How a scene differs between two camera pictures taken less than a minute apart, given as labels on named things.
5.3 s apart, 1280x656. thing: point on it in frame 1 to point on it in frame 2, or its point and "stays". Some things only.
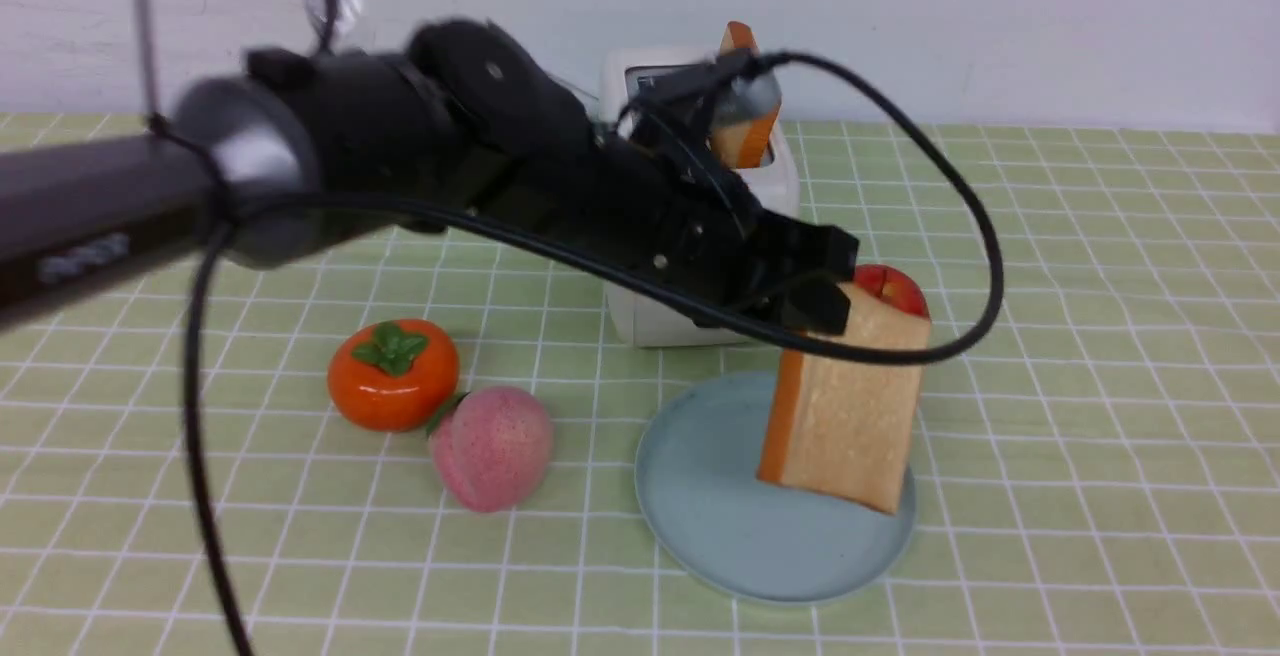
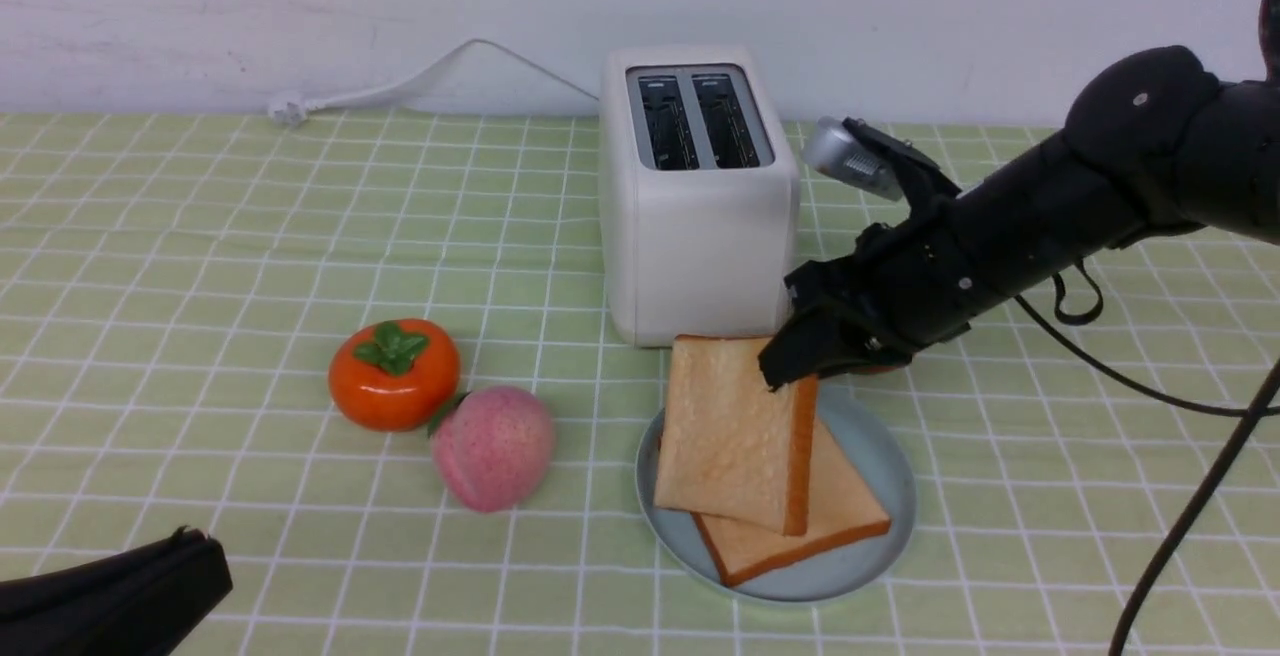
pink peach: (492, 445) stays
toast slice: (845, 428) to (842, 507)
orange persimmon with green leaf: (394, 375) stays
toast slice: (739, 144) to (730, 444)
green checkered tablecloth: (1097, 473) stays
